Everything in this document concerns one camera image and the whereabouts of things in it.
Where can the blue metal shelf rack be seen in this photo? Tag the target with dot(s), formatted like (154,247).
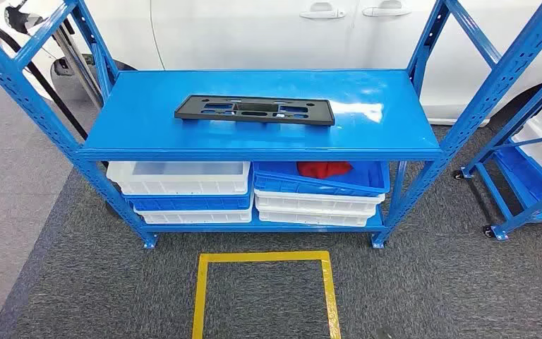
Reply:
(159,121)

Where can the blue wheeled shelf rack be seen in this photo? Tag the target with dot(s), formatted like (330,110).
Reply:
(516,125)

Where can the blue plastic tray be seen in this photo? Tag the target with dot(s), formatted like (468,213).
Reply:
(187,204)
(523,178)
(280,183)

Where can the red cloth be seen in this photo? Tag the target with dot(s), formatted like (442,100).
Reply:
(322,169)

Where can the white car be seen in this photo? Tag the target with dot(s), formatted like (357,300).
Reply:
(252,37)

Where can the black diagonal pole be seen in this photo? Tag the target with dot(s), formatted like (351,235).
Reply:
(60,106)

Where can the black-headed tripod stand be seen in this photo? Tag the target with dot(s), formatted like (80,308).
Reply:
(18,18)

